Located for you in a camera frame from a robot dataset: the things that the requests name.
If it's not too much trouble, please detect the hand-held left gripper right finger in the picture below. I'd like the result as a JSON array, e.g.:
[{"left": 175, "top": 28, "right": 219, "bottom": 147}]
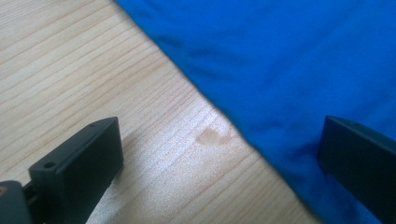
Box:
[{"left": 317, "top": 115, "right": 396, "bottom": 224}]

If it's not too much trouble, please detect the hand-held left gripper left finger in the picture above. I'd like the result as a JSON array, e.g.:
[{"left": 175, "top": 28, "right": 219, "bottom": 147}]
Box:
[{"left": 27, "top": 116, "right": 125, "bottom": 224}]

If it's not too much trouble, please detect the blue printed T-shirt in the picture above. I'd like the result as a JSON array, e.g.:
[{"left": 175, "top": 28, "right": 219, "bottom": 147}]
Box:
[{"left": 114, "top": 0, "right": 396, "bottom": 224}]

